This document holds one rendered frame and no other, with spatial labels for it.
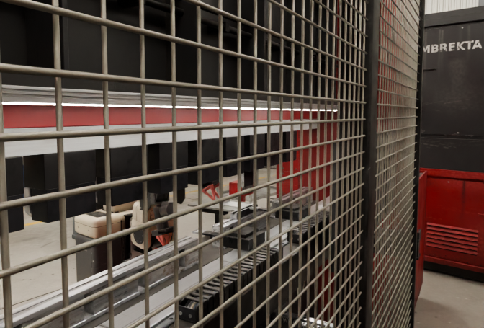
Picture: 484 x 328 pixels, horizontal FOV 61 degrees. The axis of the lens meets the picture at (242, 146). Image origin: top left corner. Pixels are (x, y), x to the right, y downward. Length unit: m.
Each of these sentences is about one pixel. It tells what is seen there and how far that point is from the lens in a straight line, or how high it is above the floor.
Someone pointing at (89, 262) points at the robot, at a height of 0.55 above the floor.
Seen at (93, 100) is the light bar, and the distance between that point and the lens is 0.87.
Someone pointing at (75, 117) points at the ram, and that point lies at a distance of 1.10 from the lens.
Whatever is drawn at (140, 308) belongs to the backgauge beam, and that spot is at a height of 0.98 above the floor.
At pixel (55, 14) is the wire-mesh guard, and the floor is 1.47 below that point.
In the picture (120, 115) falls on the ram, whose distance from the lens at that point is 1.20.
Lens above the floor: 1.43
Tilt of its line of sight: 5 degrees down
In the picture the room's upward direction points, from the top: straight up
